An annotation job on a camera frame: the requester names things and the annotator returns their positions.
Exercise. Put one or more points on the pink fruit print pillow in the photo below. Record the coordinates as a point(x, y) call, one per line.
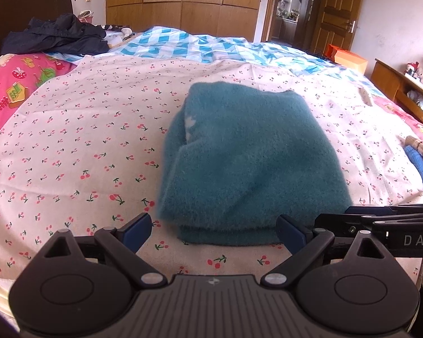
point(10, 88)

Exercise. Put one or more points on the pink bag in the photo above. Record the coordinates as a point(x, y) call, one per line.
point(86, 16)

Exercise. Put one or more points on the plush toy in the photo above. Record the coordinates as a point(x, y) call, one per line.
point(416, 72)

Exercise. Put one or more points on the orange box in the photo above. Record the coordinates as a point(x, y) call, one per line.
point(349, 60)

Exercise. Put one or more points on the dark navy jacket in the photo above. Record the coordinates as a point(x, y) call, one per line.
point(56, 37)

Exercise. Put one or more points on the brown wooden door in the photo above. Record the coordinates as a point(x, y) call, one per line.
point(335, 14)

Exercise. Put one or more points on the wooden wardrobe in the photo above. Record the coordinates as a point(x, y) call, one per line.
point(183, 0)

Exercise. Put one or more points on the wooden side cabinet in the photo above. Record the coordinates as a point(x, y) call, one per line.
point(391, 81)

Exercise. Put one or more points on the teal fuzzy sweater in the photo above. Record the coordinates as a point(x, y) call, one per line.
point(246, 162)

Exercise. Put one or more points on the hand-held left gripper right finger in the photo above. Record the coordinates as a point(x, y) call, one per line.
point(290, 232)

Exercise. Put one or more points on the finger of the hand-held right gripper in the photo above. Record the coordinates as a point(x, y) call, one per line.
point(338, 222)
point(391, 210)

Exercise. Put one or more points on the dark wooden headboard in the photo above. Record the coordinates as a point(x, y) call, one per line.
point(24, 3)

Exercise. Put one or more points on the cherry print bed sheet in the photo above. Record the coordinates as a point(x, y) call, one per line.
point(84, 141)

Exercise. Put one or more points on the white cloth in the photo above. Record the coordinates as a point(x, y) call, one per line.
point(118, 35)

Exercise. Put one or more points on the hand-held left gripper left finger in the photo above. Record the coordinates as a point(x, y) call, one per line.
point(137, 230)

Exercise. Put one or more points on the blue white checkered quilt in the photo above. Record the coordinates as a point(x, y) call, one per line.
point(204, 47)

